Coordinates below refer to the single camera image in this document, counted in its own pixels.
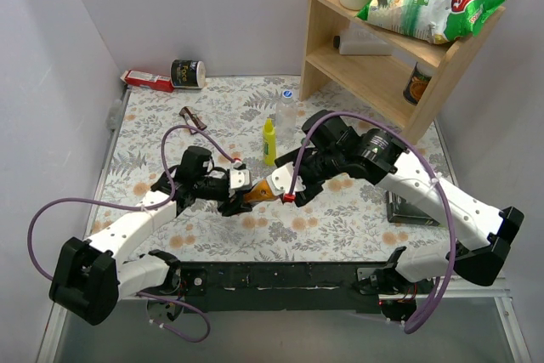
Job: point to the yellow squeeze bottle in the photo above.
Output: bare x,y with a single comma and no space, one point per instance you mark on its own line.
269,143

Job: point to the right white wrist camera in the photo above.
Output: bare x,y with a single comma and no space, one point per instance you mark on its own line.
283,185

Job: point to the red white box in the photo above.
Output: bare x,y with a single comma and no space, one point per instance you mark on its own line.
146,80

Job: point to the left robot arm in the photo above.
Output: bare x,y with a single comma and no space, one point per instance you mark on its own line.
127,235

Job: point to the brown snack wrapper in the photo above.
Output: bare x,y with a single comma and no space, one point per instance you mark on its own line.
192,119

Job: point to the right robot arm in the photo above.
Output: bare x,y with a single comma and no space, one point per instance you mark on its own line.
483,234

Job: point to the black cylindrical can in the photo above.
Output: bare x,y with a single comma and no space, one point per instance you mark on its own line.
190,74

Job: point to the black green box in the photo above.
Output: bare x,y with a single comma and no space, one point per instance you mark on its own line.
402,212

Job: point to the dark tin can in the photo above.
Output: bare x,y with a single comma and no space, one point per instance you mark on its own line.
418,82

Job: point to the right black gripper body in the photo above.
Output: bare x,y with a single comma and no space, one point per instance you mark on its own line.
302,195

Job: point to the wooden shelf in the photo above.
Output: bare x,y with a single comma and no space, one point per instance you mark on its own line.
380,80

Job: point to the green chips bag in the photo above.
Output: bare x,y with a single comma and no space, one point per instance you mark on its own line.
433,21

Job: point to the orange juice bottle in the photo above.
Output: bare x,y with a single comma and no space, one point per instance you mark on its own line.
260,192

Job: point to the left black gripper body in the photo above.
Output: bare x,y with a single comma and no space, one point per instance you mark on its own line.
231,200

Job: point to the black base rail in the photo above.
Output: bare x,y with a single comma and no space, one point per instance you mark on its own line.
260,286

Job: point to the clear plastic bottle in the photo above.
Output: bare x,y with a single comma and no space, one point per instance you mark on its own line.
285,119

